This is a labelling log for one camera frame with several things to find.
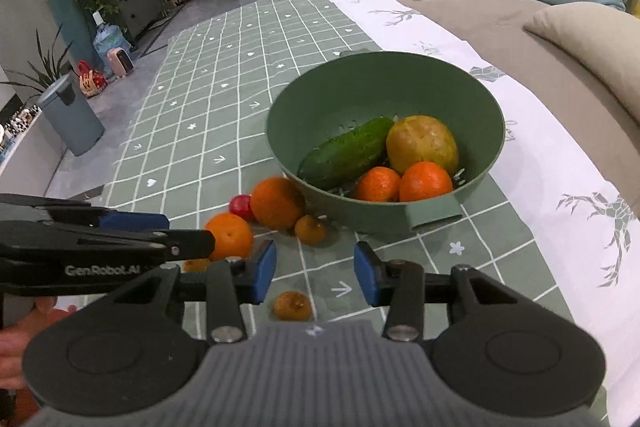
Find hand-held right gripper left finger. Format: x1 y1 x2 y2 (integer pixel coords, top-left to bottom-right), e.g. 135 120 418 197
116 239 277 344

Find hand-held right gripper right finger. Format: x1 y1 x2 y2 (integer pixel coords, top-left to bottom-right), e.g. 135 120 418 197
354 241 518 343

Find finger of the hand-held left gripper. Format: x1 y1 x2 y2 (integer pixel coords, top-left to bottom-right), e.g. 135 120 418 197
75 229 216 261
37 205 171 232

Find medium orange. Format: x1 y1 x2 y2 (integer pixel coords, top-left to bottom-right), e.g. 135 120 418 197
204 212 255 261

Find small red fruit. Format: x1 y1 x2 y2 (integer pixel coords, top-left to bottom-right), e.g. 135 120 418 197
228 194 257 223

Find large orange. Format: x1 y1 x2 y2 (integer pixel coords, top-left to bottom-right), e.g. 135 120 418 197
249 176 306 231

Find green colander bowl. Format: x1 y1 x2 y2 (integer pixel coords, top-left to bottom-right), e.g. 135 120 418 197
265 51 506 238

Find person's left hand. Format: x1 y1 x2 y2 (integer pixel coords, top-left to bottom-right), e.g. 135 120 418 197
0 296 71 390

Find small tangerine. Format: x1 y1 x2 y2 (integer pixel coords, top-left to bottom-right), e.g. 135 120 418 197
354 166 402 202
398 161 454 202

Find grey trash bin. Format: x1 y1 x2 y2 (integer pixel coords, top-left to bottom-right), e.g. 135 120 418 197
37 74 106 158

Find green cucumber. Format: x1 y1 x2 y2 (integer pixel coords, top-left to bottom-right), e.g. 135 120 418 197
297 117 396 192

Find red bag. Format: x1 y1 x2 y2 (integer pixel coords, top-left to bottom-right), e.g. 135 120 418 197
76 61 109 99

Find yellow green mango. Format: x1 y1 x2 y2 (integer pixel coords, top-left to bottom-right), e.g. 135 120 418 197
385 115 459 176

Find pink space heater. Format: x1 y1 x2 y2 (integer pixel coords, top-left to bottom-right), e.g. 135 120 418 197
107 48 136 79

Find green checked tablecloth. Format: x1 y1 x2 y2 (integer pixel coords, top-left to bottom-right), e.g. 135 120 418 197
99 0 576 340

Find long-leaved potted plant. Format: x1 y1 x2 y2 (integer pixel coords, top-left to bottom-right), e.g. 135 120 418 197
0 24 77 108

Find blue water jug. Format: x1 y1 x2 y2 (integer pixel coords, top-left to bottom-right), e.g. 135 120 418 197
92 12 132 78

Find beige sofa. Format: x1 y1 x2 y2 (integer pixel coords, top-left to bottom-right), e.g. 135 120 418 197
374 0 640 228

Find beige pillow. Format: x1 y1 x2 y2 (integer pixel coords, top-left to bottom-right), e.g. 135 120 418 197
522 2 640 128

